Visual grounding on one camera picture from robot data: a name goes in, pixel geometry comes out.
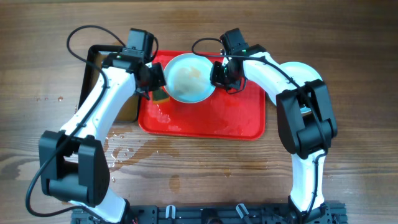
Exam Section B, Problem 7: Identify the orange green sponge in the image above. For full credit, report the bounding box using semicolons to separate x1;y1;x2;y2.
152;88;170;105

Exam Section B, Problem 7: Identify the white plate top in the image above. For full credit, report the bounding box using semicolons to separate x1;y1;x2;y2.
164;53;215;103

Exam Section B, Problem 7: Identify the white plate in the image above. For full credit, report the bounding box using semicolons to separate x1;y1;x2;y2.
266;62;322;105
164;53;215;103

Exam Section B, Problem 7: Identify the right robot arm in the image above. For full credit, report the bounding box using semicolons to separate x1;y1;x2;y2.
210;46;338;223

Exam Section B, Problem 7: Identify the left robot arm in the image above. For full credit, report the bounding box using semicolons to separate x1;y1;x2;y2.
35;53;165;223

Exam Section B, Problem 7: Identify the black water tray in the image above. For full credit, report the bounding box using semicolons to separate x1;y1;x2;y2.
77;45;141;123

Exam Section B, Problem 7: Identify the red plastic tray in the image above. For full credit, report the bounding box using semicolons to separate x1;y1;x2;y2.
137;50;267;141

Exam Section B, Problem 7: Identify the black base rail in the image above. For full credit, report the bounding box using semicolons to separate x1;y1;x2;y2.
70;202;348;224

